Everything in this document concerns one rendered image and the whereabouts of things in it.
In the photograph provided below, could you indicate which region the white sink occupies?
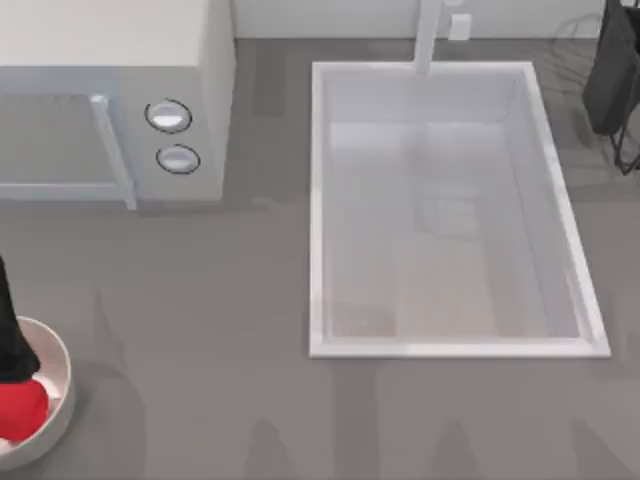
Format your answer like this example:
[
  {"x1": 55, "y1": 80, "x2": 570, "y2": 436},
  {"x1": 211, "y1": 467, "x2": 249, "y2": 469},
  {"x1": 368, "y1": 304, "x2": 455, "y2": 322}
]
[{"x1": 302, "y1": 60, "x2": 612, "y2": 360}]

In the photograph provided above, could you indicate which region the pale microwave oven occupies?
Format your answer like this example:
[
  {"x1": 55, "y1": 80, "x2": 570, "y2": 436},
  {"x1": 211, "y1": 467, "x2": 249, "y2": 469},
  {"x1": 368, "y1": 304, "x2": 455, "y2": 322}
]
[{"x1": 0, "y1": 0, "x2": 236, "y2": 217}]

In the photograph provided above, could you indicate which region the tall white tap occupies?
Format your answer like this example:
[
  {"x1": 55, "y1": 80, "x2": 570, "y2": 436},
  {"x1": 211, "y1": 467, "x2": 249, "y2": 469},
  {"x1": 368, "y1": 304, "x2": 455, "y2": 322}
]
[{"x1": 412, "y1": 0, "x2": 466, "y2": 77}]

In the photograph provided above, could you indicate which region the white bowl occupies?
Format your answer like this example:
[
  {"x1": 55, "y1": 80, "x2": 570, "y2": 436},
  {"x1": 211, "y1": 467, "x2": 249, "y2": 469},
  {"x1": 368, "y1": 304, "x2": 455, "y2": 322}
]
[{"x1": 0, "y1": 315, "x2": 73, "y2": 473}]

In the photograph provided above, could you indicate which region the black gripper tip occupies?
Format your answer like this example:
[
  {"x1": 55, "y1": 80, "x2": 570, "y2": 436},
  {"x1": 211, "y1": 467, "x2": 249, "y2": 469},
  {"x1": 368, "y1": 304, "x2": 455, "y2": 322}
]
[{"x1": 0, "y1": 255, "x2": 41, "y2": 385}]

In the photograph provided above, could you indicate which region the red apple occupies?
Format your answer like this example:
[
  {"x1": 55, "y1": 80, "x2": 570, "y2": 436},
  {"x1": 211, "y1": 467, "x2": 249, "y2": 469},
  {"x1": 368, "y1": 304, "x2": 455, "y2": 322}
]
[{"x1": 0, "y1": 379, "x2": 50, "y2": 444}]

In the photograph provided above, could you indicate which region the microwave knob with dark ring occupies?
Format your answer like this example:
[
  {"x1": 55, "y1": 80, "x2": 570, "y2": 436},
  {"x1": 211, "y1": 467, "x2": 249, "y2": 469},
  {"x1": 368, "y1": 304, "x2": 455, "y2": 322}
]
[
  {"x1": 144, "y1": 97, "x2": 194, "y2": 135},
  {"x1": 155, "y1": 143, "x2": 202, "y2": 177}
]

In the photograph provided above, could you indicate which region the pale microwave door handle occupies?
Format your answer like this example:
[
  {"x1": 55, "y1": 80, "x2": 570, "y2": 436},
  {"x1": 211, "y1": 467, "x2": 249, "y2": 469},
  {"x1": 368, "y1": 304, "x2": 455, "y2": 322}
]
[{"x1": 89, "y1": 93, "x2": 138, "y2": 211}]

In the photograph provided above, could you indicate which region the white wall socket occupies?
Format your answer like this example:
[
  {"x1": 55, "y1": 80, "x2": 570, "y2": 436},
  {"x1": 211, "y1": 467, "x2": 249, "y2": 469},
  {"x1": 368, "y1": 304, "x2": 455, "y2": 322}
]
[{"x1": 448, "y1": 13, "x2": 472, "y2": 41}]

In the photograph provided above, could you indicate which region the black wire rack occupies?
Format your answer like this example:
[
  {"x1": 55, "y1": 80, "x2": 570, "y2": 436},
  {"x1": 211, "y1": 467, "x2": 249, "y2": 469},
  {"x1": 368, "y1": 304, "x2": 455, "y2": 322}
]
[{"x1": 582, "y1": 0, "x2": 640, "y2": 175}]

